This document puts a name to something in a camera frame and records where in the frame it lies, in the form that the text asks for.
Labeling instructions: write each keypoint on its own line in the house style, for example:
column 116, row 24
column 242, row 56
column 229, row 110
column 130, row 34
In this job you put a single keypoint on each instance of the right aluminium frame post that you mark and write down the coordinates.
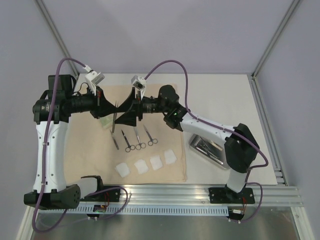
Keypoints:
column 293, row 7

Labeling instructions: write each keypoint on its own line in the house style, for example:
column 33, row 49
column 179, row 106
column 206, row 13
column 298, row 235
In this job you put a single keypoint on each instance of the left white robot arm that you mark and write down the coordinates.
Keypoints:
column 51, row 114

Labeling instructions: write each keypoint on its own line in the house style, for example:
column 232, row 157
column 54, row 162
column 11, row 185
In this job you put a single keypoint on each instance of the slotted grey cable duct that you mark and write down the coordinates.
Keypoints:
column 161, row 210

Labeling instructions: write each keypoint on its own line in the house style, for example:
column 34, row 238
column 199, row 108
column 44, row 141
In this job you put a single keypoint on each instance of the steel tweezers pair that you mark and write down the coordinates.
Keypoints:
column 210, row 151

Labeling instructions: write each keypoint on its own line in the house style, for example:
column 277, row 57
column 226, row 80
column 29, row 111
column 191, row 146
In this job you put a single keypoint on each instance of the steel surgical scissors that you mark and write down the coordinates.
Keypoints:
column 140, row 145
column 152, row 141

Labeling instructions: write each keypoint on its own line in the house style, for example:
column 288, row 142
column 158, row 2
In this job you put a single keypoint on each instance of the stainless steel tray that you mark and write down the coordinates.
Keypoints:
column 195, row 139

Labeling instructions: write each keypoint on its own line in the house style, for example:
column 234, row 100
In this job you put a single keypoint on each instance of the black tipped surgical scissors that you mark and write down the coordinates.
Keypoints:
column 129, row 147

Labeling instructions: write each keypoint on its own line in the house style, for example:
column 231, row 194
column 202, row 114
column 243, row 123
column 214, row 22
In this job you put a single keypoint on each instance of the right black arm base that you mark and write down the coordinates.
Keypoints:
column 224, row 195

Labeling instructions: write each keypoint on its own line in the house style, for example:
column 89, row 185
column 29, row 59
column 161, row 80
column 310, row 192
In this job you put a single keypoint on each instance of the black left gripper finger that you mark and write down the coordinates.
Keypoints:
column 107, row 110
column 103, row 101

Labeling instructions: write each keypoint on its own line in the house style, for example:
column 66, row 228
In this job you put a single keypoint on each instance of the left aluminium frame post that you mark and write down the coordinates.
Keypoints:
column 41, row 6

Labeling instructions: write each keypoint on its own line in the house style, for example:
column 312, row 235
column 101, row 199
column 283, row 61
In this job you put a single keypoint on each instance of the green printed glove packet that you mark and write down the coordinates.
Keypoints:
column 106, row 121

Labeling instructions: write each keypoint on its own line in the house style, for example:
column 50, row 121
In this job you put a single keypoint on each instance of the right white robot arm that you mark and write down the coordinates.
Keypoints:
column 239, row 147

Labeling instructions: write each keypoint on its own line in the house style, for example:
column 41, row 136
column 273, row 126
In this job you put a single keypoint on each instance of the aluminium frame post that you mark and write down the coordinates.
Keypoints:
column 41, row 6
column 293, row 7

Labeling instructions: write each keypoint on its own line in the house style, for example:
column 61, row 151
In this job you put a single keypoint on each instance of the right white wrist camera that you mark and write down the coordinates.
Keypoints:
column 139, row 83

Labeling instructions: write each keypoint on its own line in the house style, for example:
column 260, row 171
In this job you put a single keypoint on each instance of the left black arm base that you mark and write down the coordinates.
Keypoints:
column 108, row 194

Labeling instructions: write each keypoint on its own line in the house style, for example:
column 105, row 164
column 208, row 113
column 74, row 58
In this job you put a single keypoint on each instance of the aluminium front rail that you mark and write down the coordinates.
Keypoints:
column 166, row 194

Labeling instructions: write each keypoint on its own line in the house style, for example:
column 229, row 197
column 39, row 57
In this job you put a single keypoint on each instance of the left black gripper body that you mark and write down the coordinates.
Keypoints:
column 95, row 112

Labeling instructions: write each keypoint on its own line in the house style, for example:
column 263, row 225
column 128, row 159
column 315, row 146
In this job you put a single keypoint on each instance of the beige cloth mat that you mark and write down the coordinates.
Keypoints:
column 149, row 153

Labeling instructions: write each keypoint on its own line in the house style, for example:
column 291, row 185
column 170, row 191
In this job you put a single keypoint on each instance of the steel forceps dark handle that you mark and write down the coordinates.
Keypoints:
column 114, row 141

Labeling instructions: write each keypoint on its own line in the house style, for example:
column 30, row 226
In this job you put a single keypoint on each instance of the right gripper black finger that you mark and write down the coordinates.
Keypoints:
column 130, row 104
column 129, row 118

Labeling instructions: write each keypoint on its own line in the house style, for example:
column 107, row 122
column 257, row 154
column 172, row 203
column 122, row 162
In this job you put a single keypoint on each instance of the white gauze pad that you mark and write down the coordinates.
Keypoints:
column 123, row 169
column 141, row 166
column 170, row 157
column 156, row 162

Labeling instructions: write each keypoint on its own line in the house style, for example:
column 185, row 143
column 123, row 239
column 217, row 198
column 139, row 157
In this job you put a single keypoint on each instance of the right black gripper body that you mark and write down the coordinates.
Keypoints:
column 139, row 107

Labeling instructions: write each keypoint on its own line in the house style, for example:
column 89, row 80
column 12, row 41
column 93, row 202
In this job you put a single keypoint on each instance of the steel surgical scissors right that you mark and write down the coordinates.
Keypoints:
column 152, row 141

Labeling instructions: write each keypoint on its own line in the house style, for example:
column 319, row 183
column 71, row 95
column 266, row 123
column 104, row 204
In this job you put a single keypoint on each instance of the steel surgical scissors middle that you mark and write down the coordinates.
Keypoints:
column 140, row 145

